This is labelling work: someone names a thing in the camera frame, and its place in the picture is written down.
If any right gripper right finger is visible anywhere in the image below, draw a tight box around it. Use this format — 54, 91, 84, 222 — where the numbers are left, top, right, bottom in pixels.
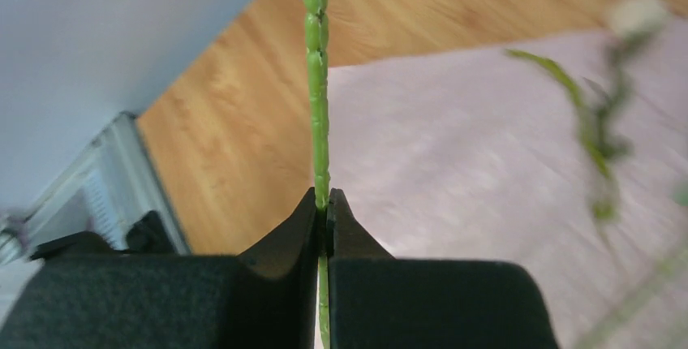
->
326, 188, 558, 348

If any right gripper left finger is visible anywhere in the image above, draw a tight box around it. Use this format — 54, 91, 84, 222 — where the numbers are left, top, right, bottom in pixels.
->
1, 190, 316, 348

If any pink wrapping paper sheet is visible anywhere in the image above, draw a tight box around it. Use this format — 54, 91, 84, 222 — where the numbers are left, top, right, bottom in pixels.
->
329, 19, 687, 348

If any pink fake flower stem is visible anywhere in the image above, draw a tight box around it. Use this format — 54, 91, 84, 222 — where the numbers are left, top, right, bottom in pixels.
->
303, 0, 331, 348

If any small bud leafy sprig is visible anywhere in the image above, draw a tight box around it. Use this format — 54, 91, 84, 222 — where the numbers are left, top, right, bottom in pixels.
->
505, 0, 672, 236

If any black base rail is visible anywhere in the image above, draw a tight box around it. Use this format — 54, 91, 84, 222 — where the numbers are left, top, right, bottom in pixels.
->
1, 113, 191, 265

